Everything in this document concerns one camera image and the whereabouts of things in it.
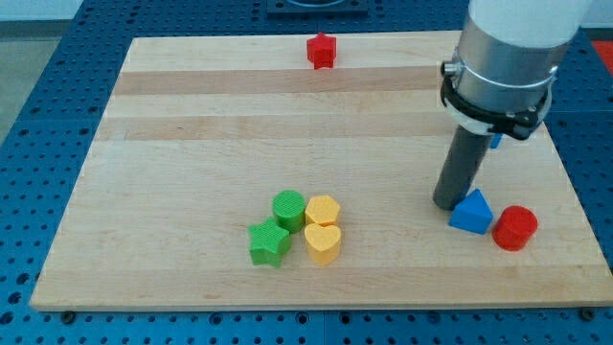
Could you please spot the red star block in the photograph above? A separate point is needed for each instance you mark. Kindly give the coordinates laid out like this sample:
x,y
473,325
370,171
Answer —
x,y
321,50

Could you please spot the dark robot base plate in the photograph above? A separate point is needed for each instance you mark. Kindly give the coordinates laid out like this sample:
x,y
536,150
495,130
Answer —
x,y
311,7

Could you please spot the yellow hexagon block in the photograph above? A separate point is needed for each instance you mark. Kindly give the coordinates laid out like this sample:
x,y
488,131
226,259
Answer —
x,y
323,210

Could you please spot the blue triangle block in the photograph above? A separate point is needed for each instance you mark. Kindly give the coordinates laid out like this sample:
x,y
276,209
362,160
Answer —
x,y
472,214

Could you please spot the green star block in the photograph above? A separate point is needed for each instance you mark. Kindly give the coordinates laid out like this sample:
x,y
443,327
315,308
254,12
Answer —
x,y
269,242

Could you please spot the green cylinder block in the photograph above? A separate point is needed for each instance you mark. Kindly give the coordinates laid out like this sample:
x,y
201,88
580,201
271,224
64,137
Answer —
x,y
288,208

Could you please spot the yellow heart block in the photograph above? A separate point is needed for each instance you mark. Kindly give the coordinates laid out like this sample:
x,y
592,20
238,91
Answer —
x,y
323,243

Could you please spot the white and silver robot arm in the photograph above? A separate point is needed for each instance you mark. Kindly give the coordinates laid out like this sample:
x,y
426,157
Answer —
x,y
500,76

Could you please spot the wooden board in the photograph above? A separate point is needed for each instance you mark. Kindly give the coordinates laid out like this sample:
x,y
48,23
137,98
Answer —
x,y
201,133

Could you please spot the red cylinder block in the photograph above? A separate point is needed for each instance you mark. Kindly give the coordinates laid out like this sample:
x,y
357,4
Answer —
x,y
514,228

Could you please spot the blue cube block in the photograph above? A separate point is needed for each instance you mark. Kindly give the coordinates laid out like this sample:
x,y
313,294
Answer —
x,y
496,140

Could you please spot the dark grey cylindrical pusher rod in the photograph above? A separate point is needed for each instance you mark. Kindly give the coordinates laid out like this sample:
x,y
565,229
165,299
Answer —
x,y
461,164

